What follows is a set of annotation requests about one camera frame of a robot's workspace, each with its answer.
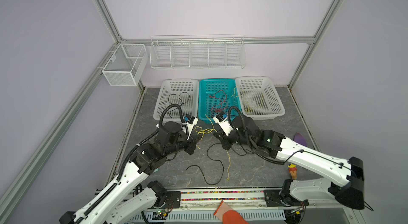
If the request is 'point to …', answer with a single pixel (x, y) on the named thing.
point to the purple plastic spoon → (298, 138)
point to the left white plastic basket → (177, 86)
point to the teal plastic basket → (217, 95)
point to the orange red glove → (228, 215)
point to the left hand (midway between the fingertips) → (200, 139)
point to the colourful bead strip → (223, 192)
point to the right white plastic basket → (258, 97)
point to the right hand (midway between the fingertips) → (214, 134)
